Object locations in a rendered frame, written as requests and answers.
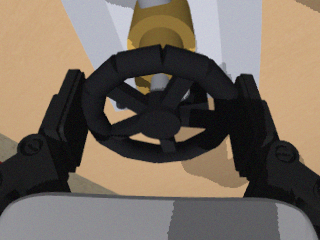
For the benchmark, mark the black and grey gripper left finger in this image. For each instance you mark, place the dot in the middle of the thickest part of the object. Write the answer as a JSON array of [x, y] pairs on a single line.
[[58, 145]]

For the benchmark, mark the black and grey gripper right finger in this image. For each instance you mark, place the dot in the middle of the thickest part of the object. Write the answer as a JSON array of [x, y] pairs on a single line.
[[272, 164]]

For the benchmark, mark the grey metal base plate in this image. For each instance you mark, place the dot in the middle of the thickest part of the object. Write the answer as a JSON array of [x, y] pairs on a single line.
[[240, 24]]

